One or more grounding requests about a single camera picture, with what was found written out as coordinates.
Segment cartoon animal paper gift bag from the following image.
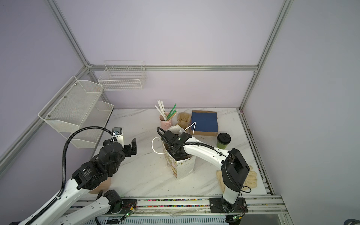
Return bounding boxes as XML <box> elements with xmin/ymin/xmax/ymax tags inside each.
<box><xmin>153</xmin><ymin>125</ymin><xmax>196</xmax><ymax>180</ymax></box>

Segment green paper coffee cup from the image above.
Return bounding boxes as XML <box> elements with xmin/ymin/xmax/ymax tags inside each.
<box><xmin>217</xmin><ymin>132</ymin><xmax>231</xmax><ymax>149</ymax></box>

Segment black plastic cup lid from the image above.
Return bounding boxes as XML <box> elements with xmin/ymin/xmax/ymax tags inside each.
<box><xmin>217</xmin><ymin>132</ymin><xmax>231</xmax><ymax>145</ymax></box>

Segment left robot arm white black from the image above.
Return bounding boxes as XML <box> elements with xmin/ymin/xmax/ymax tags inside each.
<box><xmin>15</xmin><ymin>139</ymin><xmax>137</xmax><ymax>225</ymax></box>

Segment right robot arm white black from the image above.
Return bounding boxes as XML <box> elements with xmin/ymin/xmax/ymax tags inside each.
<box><xmin>157</xmin><ymin>127</ymin><xmax>250</xmax><ymax>213</ymax></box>

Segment pink metal straw bucket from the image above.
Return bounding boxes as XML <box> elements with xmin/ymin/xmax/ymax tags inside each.
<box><xmin>159</xmin><ymin>112</ymin><xmax>173</xmax><ymax>130</ymax></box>

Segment stacked brown pulp cup carriers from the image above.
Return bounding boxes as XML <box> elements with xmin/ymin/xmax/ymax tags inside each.
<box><xmin>177</xmin><ymin>112</ymin><xmax>191</xmax><ymax>130</ymax></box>

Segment green wrapped straw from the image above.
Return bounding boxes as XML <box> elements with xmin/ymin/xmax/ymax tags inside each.
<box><xmin>166</xmin><ymin>103</ymin><xmax>177</xmax><ymax>121</ymax></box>

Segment white wrapped straw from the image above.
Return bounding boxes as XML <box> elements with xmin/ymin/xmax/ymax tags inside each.
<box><xmin>155</xmin><ymin>100</ymin><xmax>167</xmax><ymax>121</ymax></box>

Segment cardboard box of blue napkins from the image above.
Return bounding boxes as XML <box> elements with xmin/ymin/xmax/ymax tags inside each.
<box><xmin>190</xmin><ymin>110</ymin><xmax>218</xmax><ymax>137</ymax></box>

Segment white mesh two-tier shelf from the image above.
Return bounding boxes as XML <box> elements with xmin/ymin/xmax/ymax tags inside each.
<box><xmin>38</xmin><ymin>76</ymin><xmax>113</xmax><ymax>139</ymax></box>

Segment beige cloth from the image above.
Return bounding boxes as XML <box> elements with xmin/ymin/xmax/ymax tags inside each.
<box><xmin>216</xmin><ymin>166</ymin><xmax>258</xmax><ymax>193</ymax></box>

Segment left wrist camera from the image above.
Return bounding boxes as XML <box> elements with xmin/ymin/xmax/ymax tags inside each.
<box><xmin>112</xmin><ymin>127</ymin><xmax>124</xmax><ymax>146</ymax></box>

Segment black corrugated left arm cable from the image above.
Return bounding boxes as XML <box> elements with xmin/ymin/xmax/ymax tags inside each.
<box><xmin>56</xmin><ymin>126</ymin><xmax>113</xmax><ymax>197</ymax></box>

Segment white wire basket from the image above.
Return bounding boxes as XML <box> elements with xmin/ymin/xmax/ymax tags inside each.
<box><xmin>98</xmin><ymin>61</ymin><xmax>147</xmax><ymax>91</ymax></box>

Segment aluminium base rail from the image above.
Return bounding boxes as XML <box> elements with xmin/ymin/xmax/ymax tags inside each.
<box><xmin>61</xmin><ymin>194</ymin><xmax>290</xmax><ymax>225</ymax></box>

